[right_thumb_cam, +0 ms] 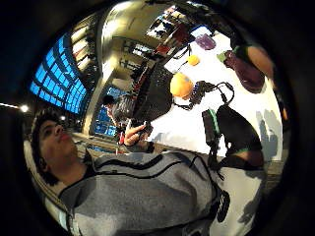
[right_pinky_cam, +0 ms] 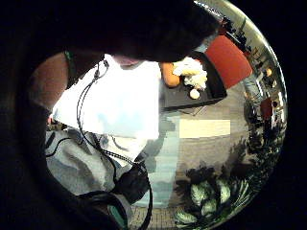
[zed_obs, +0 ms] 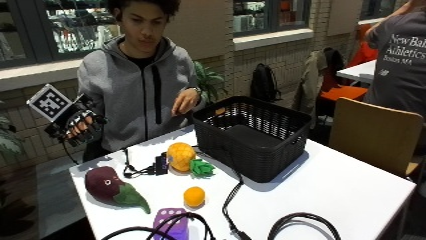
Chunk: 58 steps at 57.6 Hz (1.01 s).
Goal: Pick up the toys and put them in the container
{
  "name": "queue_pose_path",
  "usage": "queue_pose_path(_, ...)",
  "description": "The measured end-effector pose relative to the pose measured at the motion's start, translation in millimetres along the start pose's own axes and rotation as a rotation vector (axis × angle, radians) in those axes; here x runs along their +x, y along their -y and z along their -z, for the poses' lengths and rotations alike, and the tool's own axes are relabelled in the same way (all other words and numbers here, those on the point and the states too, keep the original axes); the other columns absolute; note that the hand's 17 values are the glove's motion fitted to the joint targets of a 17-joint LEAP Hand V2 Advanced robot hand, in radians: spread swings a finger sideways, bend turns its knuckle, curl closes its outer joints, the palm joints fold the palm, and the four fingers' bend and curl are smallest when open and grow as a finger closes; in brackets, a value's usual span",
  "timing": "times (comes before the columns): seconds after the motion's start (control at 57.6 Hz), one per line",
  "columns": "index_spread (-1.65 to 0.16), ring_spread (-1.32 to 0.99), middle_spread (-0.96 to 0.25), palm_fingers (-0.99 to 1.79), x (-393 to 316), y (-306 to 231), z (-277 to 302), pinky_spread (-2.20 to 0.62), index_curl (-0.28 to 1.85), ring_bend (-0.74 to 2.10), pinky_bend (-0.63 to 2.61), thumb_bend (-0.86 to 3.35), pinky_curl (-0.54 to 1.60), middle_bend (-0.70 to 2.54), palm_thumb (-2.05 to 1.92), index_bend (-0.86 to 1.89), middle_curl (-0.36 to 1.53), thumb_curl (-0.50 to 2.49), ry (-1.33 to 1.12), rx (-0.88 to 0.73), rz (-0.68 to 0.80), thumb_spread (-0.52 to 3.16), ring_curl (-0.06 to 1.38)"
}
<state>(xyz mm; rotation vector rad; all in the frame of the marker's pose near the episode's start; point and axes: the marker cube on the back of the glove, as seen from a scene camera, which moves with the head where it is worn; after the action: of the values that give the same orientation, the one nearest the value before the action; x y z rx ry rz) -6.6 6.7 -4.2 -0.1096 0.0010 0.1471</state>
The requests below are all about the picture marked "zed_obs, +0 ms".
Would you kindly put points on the wristwatch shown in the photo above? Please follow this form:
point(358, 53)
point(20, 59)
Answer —
point(194, 90)

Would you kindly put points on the green potted plant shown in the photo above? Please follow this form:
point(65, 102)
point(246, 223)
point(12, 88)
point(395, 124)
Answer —
point(206, 82)

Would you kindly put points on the white marker cube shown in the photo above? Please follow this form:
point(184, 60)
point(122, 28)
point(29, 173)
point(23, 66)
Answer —
point(49, 102)

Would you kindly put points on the the person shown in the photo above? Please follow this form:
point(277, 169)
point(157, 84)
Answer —
point(133, 90)

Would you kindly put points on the plush pineapple toy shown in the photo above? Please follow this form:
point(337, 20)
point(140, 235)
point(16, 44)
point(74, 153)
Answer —
point(182, 158)

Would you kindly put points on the small black device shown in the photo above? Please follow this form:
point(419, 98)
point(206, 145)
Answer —
point(160, 164)

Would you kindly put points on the green leafy plant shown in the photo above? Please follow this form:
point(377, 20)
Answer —
point(8, 136)

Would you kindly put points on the black plastic basket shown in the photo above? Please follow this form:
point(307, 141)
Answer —
point(250, 138)

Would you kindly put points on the plush eggplant toy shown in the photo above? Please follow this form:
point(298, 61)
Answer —
point(110, 188)

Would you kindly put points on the black backpack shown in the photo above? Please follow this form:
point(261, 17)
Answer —
point(264, 83)

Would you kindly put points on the orange plush fruit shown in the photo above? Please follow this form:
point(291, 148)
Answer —
point(194, 196)

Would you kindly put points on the beige jacket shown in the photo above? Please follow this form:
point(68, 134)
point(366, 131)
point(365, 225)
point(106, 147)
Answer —
point(313, 80)

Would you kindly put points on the purple plush die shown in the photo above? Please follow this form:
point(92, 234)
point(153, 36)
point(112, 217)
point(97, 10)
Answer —
point(173, 223)

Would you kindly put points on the orange chair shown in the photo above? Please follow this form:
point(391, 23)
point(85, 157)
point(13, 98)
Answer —
point(346, 76)

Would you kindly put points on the white table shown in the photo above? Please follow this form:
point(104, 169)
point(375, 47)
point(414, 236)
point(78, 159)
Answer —
point(359, 72)

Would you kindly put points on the wooden chair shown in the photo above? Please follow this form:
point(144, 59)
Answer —
point(373, 134)

